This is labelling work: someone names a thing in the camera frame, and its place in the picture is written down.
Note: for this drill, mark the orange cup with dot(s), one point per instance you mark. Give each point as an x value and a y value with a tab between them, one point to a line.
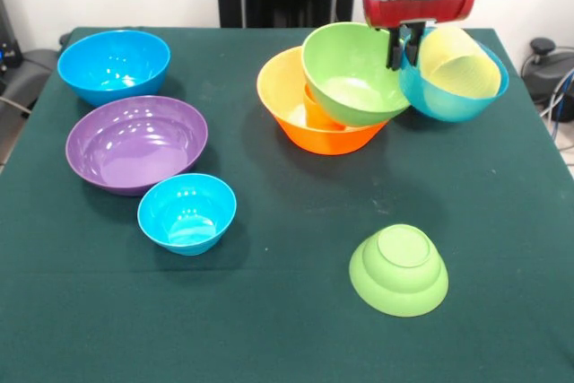
318	116

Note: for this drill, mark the large green bowl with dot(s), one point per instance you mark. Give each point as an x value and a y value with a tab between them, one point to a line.
350	69

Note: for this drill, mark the purple bowl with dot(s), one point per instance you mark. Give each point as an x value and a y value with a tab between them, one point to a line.
134	145

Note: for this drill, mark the small light blue bowl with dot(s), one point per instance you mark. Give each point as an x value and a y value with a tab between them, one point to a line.
186	217

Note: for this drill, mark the black electronic device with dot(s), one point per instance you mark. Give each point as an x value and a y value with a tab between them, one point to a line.
9	51

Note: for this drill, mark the small green bowl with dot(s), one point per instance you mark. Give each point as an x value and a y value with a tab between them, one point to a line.
399	280

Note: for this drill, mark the yellow cup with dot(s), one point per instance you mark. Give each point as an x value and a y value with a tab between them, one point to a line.
457	64

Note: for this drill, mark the large orange bowl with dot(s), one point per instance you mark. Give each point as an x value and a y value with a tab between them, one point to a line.
332	141

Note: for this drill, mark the dark green tablecloth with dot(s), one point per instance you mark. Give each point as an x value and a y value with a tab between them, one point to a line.
314	333

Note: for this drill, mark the dark grey seat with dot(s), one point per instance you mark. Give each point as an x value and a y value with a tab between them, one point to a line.
36	69

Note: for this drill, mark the translucent blue ridged bowl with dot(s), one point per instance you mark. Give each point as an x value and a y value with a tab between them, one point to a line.
448	107

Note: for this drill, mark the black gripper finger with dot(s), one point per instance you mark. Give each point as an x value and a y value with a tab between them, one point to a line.
394	49
414	44

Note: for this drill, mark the large blue bowl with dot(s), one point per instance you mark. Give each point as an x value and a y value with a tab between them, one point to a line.
112	64

